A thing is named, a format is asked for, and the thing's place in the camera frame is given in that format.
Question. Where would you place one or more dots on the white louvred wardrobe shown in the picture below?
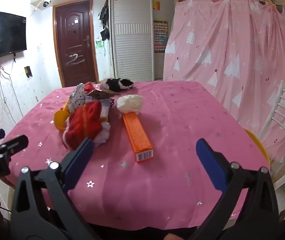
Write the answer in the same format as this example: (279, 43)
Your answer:
(132, 42)

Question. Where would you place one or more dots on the red knitted cloth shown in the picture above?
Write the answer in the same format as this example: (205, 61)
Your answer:
(85, 122)

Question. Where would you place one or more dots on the dark red door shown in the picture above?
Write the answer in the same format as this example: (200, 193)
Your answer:
(75, 42)

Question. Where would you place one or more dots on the red snack packet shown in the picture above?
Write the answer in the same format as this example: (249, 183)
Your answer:
(89, 86)

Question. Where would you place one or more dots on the white frilly cloth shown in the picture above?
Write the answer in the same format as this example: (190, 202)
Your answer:
(103, 133)

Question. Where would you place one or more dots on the white metal chair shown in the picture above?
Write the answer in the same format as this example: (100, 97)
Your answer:
(280, 97)

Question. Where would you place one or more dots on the small black hanging bag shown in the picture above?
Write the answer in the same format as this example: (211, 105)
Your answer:
(105, 34)

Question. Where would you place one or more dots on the yellow orange poster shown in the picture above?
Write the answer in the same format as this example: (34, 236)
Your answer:
(156, 5)

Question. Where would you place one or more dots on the yellow plastic scoop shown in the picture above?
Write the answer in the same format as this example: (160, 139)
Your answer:
(58, 120)

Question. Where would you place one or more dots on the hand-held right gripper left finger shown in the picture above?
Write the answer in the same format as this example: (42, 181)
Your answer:
(80, 160)

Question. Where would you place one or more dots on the orange cardboard box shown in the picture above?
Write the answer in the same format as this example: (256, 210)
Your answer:
(137, 135)

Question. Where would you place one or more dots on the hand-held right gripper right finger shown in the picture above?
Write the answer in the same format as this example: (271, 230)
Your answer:
(211, 165)

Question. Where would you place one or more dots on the white spotted cloth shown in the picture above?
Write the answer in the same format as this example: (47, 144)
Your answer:
(77, 100)

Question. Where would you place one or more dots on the black and white cloth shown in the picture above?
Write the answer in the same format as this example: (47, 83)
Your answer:
(117, 83)

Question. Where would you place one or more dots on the yellow plastic basin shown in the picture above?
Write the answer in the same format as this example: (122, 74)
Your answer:
(260, 142)

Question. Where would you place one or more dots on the broken wall socket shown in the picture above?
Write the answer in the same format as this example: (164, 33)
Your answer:
(28, 72)

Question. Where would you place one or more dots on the white sock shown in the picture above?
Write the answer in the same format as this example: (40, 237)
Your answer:
(130, 103)

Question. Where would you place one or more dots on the pink starred tablecloth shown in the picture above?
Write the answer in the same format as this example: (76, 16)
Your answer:
(170, 130)

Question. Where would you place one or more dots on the black wall television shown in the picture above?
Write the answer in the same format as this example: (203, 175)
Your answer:
(5, 35)

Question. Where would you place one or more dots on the colour chart poster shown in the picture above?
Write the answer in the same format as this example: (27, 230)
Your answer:
(160, 36)

